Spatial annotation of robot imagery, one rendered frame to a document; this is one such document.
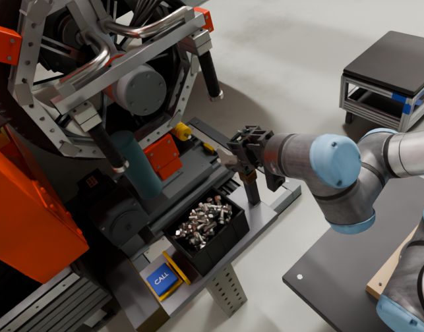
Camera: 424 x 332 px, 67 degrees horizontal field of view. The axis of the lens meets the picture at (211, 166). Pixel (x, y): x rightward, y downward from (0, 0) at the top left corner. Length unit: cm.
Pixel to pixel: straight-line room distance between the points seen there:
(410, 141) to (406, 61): 111
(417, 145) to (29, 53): 86
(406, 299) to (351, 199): 24
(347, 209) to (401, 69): 116
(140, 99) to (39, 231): 44
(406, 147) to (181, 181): 102
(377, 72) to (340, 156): 114
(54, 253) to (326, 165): 78
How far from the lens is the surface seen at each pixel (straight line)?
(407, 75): 169
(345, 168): 59
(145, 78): 89
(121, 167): 86
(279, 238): 149
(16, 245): 98
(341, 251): 113
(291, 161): 61
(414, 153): 68
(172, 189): 147
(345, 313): 106
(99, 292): 139
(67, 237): 102
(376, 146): 72
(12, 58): 92
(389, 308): 79
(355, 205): 65
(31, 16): 91
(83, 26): 94
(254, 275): 143
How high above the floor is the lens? 131
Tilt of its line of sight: 47 degrees down
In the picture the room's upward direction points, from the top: 20 degrees counter-clockwise
